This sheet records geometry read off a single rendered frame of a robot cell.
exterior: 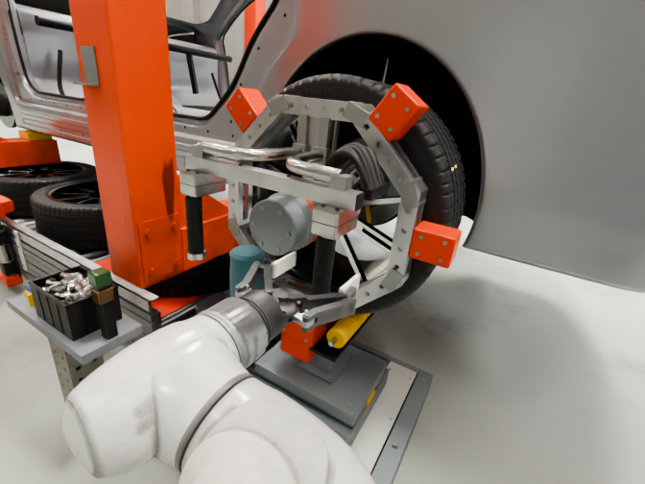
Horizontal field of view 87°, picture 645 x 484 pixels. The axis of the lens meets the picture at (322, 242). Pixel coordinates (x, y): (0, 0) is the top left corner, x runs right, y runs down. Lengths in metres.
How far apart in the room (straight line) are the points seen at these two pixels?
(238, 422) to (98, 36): 0.96
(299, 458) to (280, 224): 0.52
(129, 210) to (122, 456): 0.83
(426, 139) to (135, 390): 0.69
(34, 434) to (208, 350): 1.28
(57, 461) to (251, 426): 1.24
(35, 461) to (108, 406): 1.19
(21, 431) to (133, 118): 1.12
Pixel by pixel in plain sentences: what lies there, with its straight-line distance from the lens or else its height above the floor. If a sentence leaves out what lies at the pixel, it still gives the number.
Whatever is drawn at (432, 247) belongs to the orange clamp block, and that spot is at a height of 0.85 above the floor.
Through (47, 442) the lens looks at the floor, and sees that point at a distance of 1.58.
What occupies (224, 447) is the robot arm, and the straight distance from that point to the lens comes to 0.30.
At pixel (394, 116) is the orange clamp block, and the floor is 1.10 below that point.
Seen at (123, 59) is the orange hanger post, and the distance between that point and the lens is 1.07.
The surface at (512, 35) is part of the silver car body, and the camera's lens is 1.08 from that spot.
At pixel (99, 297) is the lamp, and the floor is 0.60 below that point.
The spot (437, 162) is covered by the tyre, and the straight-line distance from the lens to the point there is 0.81.
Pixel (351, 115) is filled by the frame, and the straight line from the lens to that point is 0.78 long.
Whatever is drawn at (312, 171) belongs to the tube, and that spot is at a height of 1.00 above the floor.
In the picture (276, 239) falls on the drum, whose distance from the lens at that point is 0.75.
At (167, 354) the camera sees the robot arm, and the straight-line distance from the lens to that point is 0.38.
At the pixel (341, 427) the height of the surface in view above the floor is 0.15.
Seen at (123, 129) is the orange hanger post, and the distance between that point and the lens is 1.06.
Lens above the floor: 1.12
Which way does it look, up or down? 23 degrees down
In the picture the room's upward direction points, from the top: 6 degrees clockwise
